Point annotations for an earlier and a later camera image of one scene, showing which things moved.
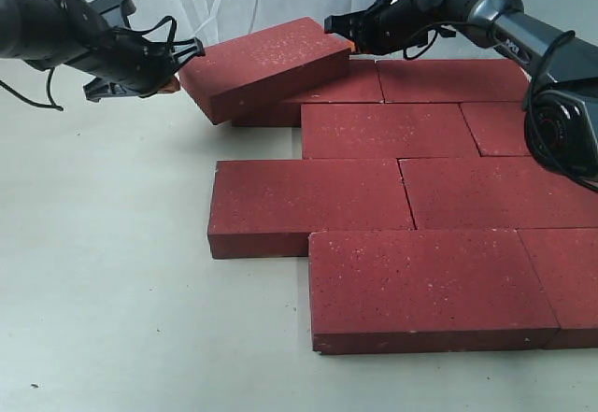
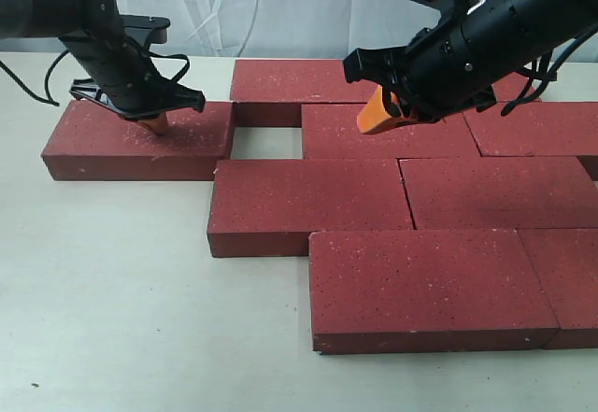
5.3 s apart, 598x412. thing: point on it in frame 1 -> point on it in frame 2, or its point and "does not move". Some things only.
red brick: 268,208 does not move
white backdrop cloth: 214,2 does not move
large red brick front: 426,291 does not move
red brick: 385,130 does not move
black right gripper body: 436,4 -> 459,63
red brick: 248,71 -> 92,143
